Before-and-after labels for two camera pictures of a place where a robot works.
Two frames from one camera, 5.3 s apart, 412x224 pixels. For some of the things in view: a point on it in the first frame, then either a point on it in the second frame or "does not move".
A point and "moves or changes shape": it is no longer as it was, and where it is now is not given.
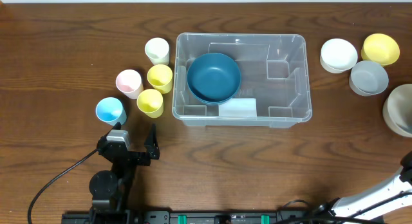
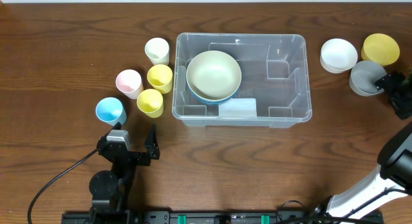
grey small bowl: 367,78 does not move
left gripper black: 134,156 does not move
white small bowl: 338,55 does not move
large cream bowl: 397,109 moves or changes shape
